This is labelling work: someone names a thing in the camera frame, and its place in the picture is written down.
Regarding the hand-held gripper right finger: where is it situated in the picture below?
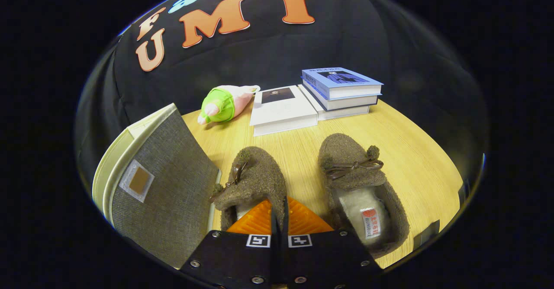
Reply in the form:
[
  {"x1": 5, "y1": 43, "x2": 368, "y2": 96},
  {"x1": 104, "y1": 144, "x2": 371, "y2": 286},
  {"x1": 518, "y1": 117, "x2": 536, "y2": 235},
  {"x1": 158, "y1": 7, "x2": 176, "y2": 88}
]
[{"x1": 283, "y1": 196, "x2": 383, "y2": 287}]

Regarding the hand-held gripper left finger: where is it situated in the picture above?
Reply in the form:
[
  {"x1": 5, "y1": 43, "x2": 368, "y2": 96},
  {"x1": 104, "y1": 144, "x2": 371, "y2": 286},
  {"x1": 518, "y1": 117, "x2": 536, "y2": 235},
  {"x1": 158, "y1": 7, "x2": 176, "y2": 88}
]
[{"x1": 180, "y1": 198, "x2": 277, "y2": 287}]

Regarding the brown fuzzy shoe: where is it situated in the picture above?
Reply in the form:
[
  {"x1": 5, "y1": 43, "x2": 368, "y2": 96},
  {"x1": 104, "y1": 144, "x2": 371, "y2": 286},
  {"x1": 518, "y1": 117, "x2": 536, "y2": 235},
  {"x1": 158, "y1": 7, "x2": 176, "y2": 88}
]
[
  {"x1": 318, "y1": 133, "x2": 410, "y2": 258},
  {"x1": 210, "y1": 146, "x2": 288, "y2": 233}
]

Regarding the grey fabric storage box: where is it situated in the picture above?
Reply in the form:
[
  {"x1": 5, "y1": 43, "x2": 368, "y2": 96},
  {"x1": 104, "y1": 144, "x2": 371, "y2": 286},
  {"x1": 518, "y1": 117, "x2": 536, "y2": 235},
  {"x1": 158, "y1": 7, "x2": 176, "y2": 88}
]
[{"x1": 92, "y1": 103, "x2": 222, "y2": 270}]

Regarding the dark grey block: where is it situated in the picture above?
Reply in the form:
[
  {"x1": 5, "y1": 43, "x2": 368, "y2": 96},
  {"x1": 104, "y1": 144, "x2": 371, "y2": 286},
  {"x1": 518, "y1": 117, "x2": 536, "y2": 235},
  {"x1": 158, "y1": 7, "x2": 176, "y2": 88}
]
[{"x1": 413, "y1": 220, "x2": 441, "y2": 248}]

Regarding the white book with dark photo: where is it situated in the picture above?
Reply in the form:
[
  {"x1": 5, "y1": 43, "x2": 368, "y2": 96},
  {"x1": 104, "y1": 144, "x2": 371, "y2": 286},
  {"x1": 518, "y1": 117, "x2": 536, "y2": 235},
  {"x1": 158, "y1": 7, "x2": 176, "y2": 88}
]
[{"x1": 250, "y1": 85, "x2": 319, "y2": 137}]

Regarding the green and pink plush toy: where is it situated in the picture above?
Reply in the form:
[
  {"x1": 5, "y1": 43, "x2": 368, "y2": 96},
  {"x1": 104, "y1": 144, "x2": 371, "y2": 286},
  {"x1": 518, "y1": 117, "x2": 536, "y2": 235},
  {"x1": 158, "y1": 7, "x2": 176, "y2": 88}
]
[{"x1": 198, "y1": 85, "x2": 261, "y2": 125}]

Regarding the book with blue spine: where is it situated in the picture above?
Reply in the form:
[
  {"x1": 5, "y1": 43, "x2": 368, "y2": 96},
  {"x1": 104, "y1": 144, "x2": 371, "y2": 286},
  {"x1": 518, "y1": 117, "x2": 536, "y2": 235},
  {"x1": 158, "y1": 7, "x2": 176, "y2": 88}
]
[{"x1": 303, "y1": 81, "x2": 382, "y2": 111}]

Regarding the blue cover book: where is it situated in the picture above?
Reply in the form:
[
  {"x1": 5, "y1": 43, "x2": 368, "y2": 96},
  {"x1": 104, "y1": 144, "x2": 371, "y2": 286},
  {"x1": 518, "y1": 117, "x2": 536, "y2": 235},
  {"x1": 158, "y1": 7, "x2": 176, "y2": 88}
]
[{"x1": 301, "y1": 67, "x2": 384, "y2": 100}]

